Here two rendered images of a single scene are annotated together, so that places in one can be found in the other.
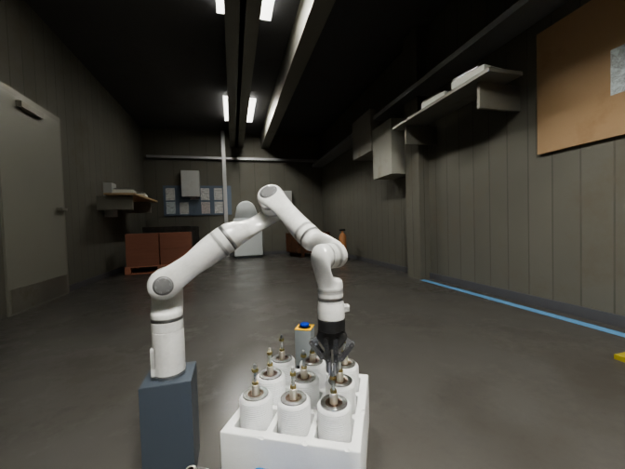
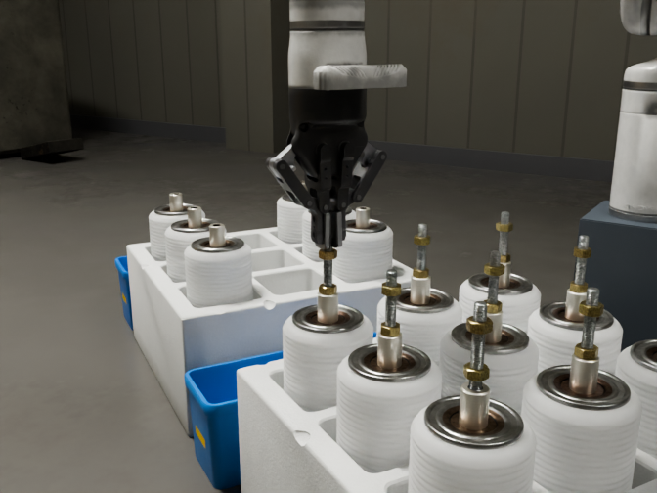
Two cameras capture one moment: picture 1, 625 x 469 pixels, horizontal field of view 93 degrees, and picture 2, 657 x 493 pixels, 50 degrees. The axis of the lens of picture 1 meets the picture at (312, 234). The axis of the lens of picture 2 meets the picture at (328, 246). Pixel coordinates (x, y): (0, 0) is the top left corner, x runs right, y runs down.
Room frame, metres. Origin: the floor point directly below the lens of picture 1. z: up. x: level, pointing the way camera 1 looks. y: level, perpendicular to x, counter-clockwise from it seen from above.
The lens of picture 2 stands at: (1.33, -0.51, 0.54)
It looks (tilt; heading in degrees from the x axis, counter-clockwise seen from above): 16 degrees down; 138
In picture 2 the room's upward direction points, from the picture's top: straight up
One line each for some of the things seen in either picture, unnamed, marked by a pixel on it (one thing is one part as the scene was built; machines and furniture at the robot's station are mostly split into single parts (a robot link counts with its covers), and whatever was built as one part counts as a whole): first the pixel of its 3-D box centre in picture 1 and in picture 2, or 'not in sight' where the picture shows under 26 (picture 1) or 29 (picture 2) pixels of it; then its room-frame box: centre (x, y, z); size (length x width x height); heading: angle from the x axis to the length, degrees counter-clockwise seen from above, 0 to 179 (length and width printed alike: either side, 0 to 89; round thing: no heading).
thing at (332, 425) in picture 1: (335, 434); (328, 396); (0.81, -0.04, 0.16); 0.10 x 0.10 x 0.18
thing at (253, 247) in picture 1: (247, 229); not in sight; (7.40, 1.61, 0.70); 0.71 x 0.60 x 1.39; 105
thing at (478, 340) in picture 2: not in sight; (477, 349); (1.04, -0.10, 0.31); 0.01 x 0.01 x 0.08
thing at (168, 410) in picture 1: (172, 421); (631, 315); (0.91, 0.46, 0.15); 0.14 x 0.14 x 0.30; 15
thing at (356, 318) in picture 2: (333, 402); (328, 319); (0.81, -0.04, 0.25); 0.08 x 0.08 x 0.01
